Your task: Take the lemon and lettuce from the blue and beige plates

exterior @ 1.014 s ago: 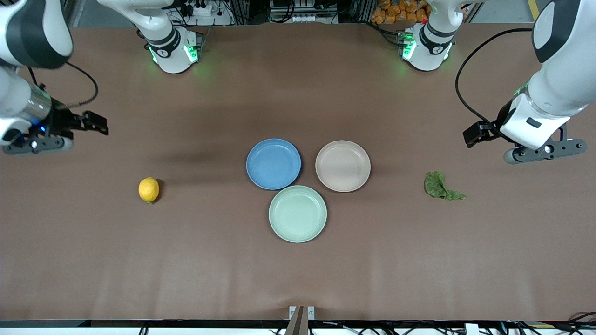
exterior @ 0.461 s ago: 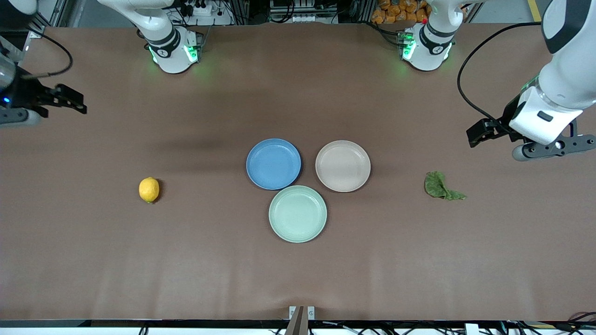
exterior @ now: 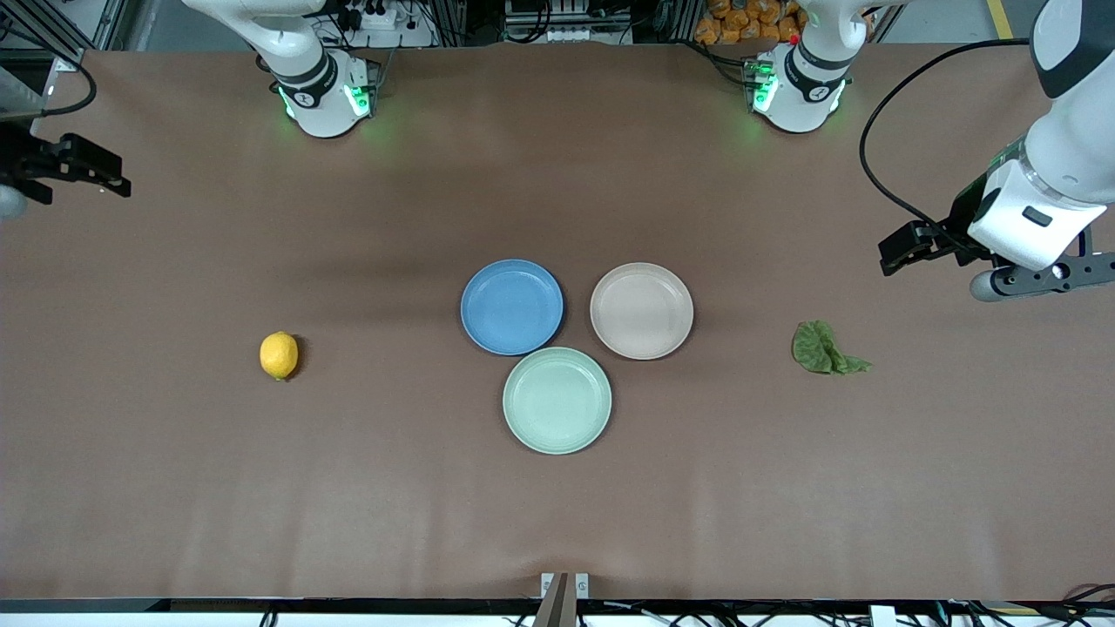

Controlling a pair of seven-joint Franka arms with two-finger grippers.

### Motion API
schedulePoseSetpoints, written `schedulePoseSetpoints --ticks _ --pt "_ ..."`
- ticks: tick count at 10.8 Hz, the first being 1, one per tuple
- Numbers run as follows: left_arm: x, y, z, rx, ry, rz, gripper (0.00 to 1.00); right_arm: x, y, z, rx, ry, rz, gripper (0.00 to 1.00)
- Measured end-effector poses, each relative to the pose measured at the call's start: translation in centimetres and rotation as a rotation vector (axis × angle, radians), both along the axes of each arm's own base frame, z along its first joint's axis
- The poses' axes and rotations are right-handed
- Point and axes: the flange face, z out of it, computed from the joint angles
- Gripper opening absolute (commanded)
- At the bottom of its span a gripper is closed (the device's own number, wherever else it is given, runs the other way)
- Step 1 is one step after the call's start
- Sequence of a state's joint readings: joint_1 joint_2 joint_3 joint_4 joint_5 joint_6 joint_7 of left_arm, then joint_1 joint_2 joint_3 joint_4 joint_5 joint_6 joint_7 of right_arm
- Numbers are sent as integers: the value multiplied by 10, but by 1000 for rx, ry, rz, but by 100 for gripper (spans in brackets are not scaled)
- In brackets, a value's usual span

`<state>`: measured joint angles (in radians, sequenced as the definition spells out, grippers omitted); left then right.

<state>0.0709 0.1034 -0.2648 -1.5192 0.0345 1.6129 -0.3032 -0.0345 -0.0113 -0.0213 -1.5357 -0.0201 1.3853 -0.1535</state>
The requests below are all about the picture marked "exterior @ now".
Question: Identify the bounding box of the blue round plate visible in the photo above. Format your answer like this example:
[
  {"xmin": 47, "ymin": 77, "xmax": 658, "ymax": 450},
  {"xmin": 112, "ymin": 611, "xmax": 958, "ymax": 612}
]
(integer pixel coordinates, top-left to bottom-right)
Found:
[{"xmin": 460, "ymin": 259, "xmax": 565, "ymax": 357}]

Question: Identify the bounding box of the brown upright bar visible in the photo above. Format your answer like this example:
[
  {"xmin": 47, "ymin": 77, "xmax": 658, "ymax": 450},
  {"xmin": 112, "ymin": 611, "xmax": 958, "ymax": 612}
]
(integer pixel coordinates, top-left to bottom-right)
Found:
[{"xmin": 533, "ymin": 573, "xmax": 571, "ymax": 627}]

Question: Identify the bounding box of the green lettuce leaf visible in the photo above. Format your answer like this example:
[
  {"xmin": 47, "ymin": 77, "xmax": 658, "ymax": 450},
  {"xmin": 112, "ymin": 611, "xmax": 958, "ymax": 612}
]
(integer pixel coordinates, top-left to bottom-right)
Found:
[{"xmin": 791, "ymin": 320, "xmax": 874, "ymax": 377}]

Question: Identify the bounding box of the orange snack packets pile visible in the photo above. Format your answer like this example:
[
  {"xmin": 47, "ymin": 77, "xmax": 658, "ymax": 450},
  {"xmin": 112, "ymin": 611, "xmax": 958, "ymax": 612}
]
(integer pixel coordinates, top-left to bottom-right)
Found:
[{"xmin": 694, "ymin": 0, "xmax": 807, "ymax": 46}]

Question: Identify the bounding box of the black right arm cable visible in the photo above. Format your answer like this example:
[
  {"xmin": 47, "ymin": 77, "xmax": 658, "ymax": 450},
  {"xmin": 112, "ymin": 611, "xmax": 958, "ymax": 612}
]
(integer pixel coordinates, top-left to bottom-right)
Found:
[{"xmin": 33, "ymin": 59, "xmax": 98, "ymax": 118}]

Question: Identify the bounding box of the beige round plate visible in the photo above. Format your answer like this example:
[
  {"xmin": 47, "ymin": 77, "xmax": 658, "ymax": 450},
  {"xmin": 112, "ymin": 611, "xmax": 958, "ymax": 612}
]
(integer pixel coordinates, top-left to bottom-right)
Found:
[{"xmin": 590, "ymin": 262, "xmax": 695, "ymax": 361}]

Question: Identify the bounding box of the metal edge bracket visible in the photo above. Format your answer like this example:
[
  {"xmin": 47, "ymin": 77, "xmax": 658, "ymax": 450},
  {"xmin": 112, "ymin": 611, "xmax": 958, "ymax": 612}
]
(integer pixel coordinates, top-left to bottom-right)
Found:
[{"xmin": 540, "ymin": 572, "xmax": 591, "ymax": 600}]

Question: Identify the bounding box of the aluminium frame profile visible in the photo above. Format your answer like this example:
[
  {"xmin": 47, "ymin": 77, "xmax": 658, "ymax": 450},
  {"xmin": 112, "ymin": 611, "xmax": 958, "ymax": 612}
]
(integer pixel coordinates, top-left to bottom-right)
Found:
[{"xmin": 0, "ymin": 0, "xmax": 140, "ymax": 55}]

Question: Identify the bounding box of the light green round plate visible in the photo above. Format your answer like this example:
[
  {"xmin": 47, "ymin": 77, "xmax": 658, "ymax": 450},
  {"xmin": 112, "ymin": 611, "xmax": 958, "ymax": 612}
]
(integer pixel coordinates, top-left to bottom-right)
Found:
[{"xmin": 502, "ymin": 347, "xmax": 613, "ymax": 455}]

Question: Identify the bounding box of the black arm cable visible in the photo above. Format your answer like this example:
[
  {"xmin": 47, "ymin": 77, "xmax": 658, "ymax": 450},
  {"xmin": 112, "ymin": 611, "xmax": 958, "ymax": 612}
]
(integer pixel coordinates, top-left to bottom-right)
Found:
[
  {"xmin": 33, "ymin": 59, "xmax": 98, "ymax": 118},
  {"xmin": 860, "ymin": 38, "xmax": 1031, "ymax": 238}
]

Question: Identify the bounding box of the yellow lemon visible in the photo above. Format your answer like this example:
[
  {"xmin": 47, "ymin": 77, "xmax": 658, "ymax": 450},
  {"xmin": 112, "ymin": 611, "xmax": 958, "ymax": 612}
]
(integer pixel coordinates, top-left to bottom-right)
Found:
[{"xmin": 259, "ymin": 331, "xmax": 300, "ymax": 381}]

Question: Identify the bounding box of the black table edge strip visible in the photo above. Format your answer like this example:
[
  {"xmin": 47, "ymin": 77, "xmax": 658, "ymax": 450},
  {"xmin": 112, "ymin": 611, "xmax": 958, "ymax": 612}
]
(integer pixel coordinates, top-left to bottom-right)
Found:
[{"xmin": 0, "ymin": 597, "xmax": 1115, "ymax": 616}]

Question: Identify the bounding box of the white power strip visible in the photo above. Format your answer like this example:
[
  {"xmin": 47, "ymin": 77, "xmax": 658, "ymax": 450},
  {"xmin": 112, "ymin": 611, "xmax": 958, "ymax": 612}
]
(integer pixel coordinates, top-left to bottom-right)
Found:
[{"xmin": 344, "ymin": 4, "xmax": 402, "ymax": 31}]

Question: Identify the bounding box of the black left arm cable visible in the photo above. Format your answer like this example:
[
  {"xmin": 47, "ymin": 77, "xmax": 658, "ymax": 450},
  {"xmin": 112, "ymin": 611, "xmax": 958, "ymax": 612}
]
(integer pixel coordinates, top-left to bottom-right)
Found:
[{"xmin": 860, "ymin": 38, "xmax": 1031, "ymax": 238}]

